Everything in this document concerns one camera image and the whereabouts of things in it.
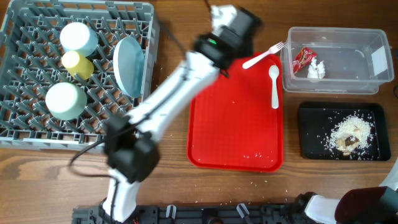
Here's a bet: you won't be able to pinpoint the grey plastic dishwasher rack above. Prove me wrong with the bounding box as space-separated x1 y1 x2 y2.
1 0 160 151

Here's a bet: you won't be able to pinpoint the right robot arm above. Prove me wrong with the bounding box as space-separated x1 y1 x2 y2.
289 164 397 224

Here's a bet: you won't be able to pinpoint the white plastic fork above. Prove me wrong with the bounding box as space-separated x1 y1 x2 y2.
242 42 285 69

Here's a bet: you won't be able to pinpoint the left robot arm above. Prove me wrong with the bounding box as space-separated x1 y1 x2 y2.
102 26 250 223

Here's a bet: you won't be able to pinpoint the white plastic spoon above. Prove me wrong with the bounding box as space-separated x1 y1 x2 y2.
269 65 279 109

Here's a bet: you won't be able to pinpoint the black plastic tray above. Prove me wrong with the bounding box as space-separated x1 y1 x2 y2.
298 101 391 161

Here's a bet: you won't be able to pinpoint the food scraps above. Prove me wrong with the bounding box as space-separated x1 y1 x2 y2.
323 114 376 156

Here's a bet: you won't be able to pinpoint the green bowl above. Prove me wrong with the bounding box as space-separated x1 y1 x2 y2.
45 82 87 120

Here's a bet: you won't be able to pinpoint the red plastic tray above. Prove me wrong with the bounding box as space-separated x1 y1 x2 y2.
187 55 284 172

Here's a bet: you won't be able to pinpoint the clear plastic bin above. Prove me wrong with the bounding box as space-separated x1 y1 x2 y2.
280 27 394 95

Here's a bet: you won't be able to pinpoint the light blue bowl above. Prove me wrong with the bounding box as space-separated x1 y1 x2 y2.
60 22 98 57

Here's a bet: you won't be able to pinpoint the yellow plastic cup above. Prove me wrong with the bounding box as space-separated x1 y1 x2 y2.
61 51 94 80

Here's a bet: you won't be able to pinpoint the white napkin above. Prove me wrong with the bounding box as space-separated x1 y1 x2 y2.
307 57 326 79

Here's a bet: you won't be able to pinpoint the red snack wrapper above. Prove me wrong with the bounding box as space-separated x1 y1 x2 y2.
292 47 317 74

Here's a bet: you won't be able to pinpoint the light blue plate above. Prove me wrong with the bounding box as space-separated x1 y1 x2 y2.
113 36 145 98

